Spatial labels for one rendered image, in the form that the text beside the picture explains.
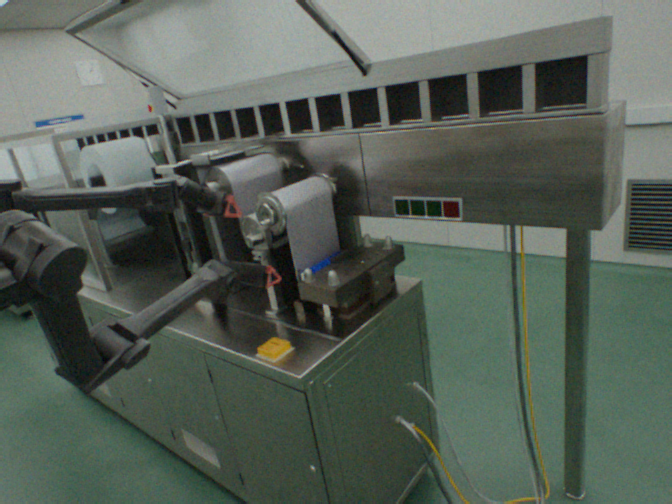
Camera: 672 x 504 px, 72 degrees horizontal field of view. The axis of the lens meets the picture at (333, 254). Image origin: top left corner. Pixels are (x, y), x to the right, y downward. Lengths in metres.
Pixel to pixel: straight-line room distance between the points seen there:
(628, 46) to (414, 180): 2.35
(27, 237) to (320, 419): 0.95
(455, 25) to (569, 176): 2.78
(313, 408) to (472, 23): 3.20
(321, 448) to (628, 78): 3.01
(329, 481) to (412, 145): 1.07
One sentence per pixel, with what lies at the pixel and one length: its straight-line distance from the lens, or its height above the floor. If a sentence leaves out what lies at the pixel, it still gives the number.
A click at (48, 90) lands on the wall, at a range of 7.13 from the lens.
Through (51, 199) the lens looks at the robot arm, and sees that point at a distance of 1.37.
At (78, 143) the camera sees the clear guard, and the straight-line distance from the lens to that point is 2.29.
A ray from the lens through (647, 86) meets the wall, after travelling 3.68.
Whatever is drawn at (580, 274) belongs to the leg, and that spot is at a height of 0.94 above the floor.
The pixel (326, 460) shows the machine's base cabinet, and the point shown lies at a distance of 1.50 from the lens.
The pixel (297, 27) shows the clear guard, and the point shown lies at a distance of 1.59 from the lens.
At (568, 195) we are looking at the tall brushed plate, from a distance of 1.39.
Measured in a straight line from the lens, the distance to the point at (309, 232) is 1.59.
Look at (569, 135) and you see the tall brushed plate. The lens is 1.36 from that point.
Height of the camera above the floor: 1.62
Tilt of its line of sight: 20 degrees down
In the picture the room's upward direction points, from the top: 10 degrees counter-clockwise
